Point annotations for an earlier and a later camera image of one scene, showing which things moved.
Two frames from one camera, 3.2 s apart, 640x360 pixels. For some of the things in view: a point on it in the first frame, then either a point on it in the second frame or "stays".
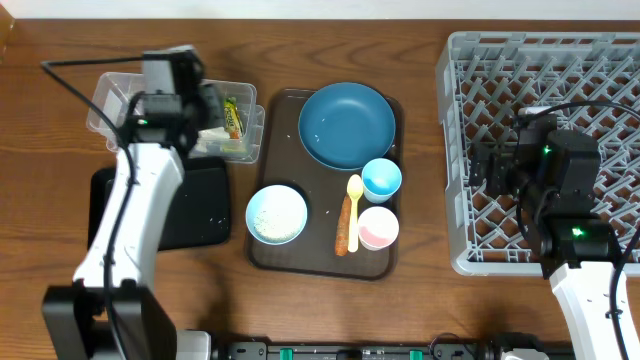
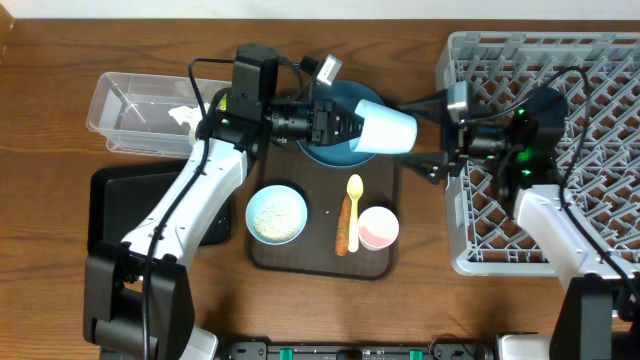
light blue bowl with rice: (276, 214) stays
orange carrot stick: (342, 238) stays
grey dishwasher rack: (589, 80) stays
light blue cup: (380, 179) -> (385, 130)
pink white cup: (378, 228) stays
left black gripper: (214, 101) -> (315, 123)
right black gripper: (500, 159) -> (455, 148)
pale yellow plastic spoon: (354, 190) stays
